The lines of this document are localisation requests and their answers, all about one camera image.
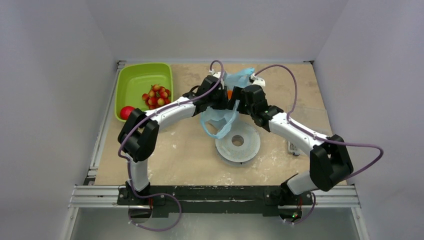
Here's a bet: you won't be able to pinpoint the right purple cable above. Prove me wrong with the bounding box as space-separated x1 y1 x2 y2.
255 64 385 226

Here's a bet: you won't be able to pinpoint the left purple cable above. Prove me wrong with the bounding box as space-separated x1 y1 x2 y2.
117 59 225 232

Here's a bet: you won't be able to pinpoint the green plastic tub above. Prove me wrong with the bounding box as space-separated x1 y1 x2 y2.
114 62 174 122

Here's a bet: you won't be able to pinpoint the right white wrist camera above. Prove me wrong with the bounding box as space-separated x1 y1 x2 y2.
249 73 266 87

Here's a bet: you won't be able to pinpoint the purple cable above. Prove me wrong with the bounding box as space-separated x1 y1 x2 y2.
255 64 385 226
117 59 225 232

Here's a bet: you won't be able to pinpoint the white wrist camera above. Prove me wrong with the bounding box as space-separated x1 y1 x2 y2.
249 73 266 87
209 68 227 82

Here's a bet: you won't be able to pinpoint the blue plastic bag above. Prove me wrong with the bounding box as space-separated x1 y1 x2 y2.
199 67 256 140

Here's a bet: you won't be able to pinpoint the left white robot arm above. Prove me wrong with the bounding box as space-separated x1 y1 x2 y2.
117 73 228 205

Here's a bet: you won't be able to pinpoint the red fake fruits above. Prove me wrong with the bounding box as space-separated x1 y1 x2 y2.
141 84 173 110

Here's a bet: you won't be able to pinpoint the white perforated filament spool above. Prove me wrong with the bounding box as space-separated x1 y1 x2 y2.
215 121 261 167

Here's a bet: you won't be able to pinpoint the aluminium frame rail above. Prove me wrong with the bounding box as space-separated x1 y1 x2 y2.
68 185 360 208

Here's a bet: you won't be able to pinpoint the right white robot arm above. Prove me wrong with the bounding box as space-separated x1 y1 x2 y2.
228 85 354 204

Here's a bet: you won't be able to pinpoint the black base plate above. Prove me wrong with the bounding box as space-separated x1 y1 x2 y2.
117 185 314 220

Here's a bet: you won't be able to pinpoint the red fake apple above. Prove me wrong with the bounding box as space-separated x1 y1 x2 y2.
119 106 135 121

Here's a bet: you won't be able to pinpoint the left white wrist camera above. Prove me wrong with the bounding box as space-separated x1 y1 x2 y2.
209 68 227 82

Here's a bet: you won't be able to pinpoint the orange fake fruit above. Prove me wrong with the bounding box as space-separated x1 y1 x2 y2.
227 90 233 100

